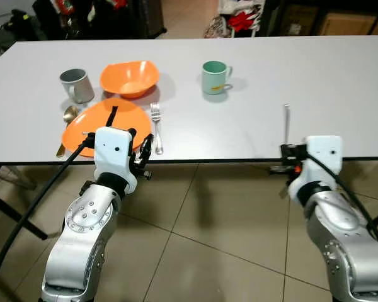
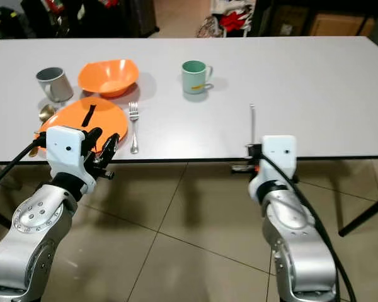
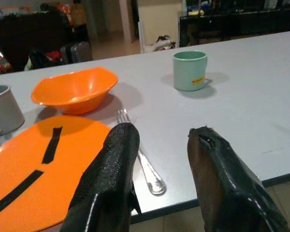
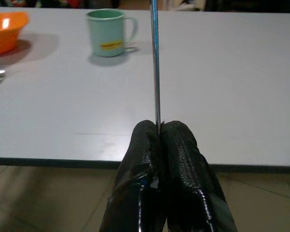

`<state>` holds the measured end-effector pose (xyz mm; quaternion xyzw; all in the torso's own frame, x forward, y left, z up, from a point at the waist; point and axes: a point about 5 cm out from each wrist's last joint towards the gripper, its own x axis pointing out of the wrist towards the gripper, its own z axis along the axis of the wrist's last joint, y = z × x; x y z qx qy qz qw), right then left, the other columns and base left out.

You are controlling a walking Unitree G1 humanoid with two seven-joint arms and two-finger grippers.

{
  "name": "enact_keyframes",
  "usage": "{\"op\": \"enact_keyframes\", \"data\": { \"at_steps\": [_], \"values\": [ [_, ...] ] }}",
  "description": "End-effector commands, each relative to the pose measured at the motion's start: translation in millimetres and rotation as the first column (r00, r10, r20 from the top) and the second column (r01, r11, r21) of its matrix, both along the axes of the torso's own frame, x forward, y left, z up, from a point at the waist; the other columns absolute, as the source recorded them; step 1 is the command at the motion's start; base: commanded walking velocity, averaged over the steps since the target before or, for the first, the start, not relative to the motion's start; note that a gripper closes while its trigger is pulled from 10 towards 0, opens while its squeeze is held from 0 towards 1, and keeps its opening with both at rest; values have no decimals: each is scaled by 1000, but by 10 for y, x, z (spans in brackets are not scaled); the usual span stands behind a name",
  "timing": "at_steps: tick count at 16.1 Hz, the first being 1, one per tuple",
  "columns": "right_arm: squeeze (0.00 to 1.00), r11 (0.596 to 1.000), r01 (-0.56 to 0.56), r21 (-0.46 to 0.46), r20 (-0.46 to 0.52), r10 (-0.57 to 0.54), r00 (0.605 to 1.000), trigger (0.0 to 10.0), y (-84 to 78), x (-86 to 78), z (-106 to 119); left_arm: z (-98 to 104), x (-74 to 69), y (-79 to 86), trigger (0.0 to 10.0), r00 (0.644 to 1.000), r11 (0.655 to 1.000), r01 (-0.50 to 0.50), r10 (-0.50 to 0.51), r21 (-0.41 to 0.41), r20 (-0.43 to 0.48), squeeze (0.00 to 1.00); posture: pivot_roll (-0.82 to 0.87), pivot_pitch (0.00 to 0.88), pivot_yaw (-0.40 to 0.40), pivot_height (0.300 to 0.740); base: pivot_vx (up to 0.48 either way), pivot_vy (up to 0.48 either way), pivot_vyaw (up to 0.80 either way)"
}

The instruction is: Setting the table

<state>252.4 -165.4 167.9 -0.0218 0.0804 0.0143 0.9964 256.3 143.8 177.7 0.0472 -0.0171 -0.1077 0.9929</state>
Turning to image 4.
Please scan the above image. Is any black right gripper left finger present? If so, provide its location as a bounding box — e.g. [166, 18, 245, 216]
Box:
[98, 119, 167, 232]

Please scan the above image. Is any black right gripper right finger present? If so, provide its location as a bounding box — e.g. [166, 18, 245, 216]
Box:
[160, 119, 238, 232]

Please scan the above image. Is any silver metal fork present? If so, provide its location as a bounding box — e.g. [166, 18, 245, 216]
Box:
[148, 0, 162, 128]

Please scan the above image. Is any pale green mug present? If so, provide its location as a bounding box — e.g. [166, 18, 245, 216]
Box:
[85, 8, 139, 58]

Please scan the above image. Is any orange plastic bowl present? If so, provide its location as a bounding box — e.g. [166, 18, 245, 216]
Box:
[0, 11, 30, 58]

